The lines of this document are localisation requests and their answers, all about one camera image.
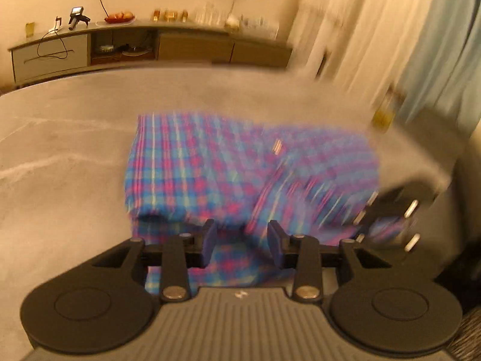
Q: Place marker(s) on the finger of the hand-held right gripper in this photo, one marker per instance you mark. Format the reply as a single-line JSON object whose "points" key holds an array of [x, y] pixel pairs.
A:
{"points": [[409, 242], [398, 199]]}

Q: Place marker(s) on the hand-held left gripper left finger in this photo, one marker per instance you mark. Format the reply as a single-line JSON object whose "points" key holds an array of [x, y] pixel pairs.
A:
{"points": [[207, 244]]}

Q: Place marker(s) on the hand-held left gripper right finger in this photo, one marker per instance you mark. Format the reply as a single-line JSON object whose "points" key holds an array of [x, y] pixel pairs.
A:
{"points": [[276, 246]]}

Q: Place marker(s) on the blue pink plaid shirt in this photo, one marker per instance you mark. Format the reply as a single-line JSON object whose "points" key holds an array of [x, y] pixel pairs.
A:
{"points": [[188, 165]]}

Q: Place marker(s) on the yellow blurred object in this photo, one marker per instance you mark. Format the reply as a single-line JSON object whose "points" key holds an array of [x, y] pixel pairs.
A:
{"points": [[384, 114]]}

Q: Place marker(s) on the light blue curtain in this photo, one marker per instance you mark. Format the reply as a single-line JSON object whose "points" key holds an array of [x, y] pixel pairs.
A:
{"points": [[447, 45]]}

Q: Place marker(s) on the white curtain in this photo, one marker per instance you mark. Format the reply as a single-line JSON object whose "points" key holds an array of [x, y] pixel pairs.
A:
{"points": [[349, 26]]}

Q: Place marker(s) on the long grey sideboard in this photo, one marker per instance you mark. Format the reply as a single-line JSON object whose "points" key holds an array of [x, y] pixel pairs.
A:
{"points": [[188, 47]]}

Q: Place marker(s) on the white round dish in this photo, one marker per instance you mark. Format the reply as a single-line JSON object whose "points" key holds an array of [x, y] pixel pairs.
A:
{"points": [[135, 51]]}

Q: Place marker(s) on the clear plastic tray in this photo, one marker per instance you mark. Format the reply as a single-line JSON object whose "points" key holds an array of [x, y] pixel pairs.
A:
{"points": [[261, 27]]}

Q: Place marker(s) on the clear glassware group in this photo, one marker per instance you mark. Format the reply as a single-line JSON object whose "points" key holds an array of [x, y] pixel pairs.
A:
{"points": [[210, 15]]}

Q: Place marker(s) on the golden bottle set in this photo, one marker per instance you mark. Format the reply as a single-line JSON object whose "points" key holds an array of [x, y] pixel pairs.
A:
{"points": [[169, 15]]}

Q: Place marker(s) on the plate of fruit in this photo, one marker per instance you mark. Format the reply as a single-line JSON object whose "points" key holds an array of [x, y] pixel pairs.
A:
{"points": [[119, 17]]}

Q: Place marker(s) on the black handheld device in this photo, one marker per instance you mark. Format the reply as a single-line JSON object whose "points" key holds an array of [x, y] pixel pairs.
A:
{"points": [[76, 17]]}

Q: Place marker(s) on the white power adapter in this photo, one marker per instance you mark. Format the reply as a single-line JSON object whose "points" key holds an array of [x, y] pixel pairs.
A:
{"points": [[55, 28]]}

